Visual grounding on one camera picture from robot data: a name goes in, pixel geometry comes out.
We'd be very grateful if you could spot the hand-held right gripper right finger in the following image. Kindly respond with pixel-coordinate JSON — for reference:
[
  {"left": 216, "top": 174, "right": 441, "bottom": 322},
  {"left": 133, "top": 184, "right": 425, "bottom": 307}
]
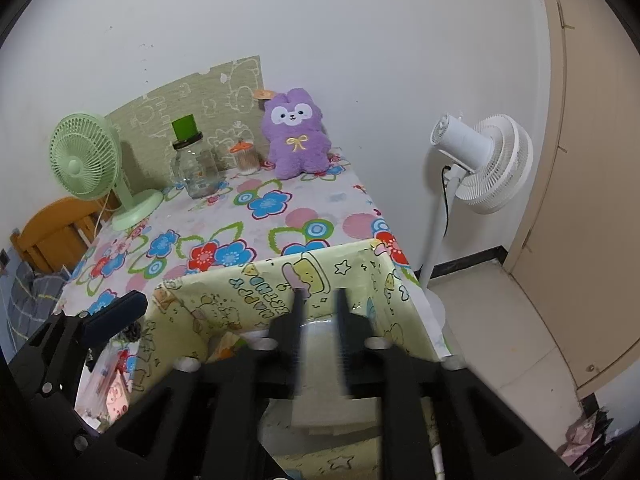
[{"left": 336, "top": 288, "right": 576, "bottom": 480}]

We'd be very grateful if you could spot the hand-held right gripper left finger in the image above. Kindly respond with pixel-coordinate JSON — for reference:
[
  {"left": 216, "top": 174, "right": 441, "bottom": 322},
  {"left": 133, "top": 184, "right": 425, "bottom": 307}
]
[{"left": 65, "top": 287, "right": 307, "bottom": 480}]

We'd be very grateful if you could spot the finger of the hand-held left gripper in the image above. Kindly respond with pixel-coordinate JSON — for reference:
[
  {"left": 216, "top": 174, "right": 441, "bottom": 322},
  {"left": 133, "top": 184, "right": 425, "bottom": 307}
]
[
  {"left": 10, "top": 291, "right": 149, "bottom": 402},
  {"left": 15, "top": 390, "right": 103, "bottom": 462}
]

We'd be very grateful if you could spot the pink wet wipes pack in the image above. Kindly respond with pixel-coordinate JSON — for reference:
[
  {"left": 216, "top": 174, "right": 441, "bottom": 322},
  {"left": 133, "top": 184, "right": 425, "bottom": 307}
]
[{"left": 75, "top": 345, "right": 137, "bottom": 431}]

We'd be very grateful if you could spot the white soft pad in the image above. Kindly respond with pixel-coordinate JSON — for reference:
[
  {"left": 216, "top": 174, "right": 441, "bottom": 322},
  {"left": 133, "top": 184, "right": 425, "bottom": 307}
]
[{"left": 290, "top": 320, "right": 386, "bottom": 436}]

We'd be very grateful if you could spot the green orange packet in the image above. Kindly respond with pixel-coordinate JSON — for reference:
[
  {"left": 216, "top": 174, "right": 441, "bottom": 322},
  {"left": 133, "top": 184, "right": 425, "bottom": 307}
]
[{"left": 207, "top": 332, "right": 251, "bottom": 362}]

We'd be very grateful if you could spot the grey plaid blanket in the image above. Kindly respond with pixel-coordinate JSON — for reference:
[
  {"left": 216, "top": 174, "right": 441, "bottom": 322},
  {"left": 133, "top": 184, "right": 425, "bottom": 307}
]
[{"left": 0, "top": 247, "right": 68, "bottom": 351}]

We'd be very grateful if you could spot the wooden chair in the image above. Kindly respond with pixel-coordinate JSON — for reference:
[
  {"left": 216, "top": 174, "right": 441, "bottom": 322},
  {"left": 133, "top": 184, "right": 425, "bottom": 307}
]
[{"left": 10, "top": 196, "right": 113, "bottom": 276}]

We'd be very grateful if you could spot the floral tablecloth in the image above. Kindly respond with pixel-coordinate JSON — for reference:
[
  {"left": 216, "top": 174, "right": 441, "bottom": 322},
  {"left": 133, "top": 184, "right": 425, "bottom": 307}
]
[{"left": 52, "top": 147, "right": 451, "bottom": 426}]

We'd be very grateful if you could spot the green desk fan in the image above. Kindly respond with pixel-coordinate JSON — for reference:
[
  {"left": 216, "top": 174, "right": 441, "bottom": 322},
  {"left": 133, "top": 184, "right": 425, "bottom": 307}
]
[{"left": 48, "top": 113, "right": 165, "bottom": 232}]

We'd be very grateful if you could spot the glass jar with green lid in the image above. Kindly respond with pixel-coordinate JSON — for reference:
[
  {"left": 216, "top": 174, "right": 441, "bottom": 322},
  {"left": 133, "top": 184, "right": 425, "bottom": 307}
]
[{"left": 170, "top": 116, "right": 226, "bottom": 200}]

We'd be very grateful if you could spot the purple plush bunny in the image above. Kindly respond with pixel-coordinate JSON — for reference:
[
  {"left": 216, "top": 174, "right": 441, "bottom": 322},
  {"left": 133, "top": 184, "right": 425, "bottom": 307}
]
[{"left": 252, "top": 87, "right": 332, "bottom": 181}]

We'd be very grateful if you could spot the toothpick jar with orange lid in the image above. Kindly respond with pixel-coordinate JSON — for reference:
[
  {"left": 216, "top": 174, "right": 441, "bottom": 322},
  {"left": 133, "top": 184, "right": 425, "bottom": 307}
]
[{"left": 229, "top": 140, "right": 261, "bottom": 177}]

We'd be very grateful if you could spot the white standing fan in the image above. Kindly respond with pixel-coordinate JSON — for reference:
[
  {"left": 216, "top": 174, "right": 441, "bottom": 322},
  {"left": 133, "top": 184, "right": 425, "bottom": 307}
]
[{"left": 417, "top": 112, "right": 535, "bottom": 291}]

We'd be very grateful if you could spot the green patterned mat board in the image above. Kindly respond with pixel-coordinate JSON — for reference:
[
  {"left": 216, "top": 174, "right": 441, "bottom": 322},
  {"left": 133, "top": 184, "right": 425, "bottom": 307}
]
[{"left": 106, "top": 54, "right": 266, "bottom": 192}]

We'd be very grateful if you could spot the pink patterned bag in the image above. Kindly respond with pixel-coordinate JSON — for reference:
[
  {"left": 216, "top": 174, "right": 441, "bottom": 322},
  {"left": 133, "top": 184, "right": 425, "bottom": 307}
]
[{"left": 560, "top": 407, "right": 626, "bottom": 466}]

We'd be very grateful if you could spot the beige door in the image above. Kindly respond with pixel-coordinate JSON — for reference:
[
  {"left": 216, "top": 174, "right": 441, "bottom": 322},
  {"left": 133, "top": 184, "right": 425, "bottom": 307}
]
[{"left": 502, "top": 0, "right": 640, "bottom": 392}]

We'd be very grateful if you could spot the white fan cable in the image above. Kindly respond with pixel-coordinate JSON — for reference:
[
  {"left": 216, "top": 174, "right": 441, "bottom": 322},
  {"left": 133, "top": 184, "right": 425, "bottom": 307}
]
[{"left": 94, "top": 194, "right": 112, "bottom": 235}]

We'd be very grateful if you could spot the black fan power cable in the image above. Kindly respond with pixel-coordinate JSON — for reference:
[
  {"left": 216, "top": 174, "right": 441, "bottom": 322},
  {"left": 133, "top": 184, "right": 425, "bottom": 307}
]
[{"left": 440, "top": 162, "right": 451, "bottom": 241}]

